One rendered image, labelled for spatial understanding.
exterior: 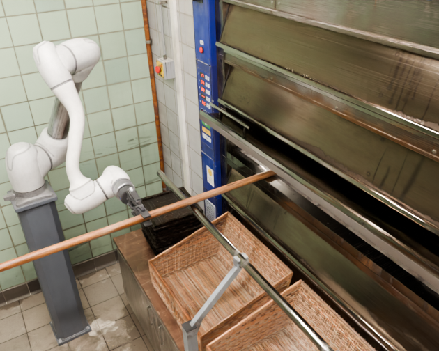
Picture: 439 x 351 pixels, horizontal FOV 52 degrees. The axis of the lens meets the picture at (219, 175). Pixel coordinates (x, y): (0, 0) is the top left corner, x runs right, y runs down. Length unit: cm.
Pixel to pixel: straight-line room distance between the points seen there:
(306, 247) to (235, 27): 96
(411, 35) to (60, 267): 209
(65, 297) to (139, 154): 102
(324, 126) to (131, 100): 161
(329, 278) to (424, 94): 85
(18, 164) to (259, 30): 128
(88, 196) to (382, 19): 132
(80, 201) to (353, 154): 114
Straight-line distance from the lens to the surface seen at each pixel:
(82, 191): 199
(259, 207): 213
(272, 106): 183
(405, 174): 140
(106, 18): 278
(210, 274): 240
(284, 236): 200
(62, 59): 200
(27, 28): 270
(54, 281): 272
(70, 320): 294
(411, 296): 158
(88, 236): 174
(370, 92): 139
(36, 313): 328
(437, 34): 127
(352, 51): 147
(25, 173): 235
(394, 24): 135
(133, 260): 255
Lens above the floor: 222
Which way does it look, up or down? 31 degrees down
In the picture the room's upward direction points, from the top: 2 degrees counter-clockwise
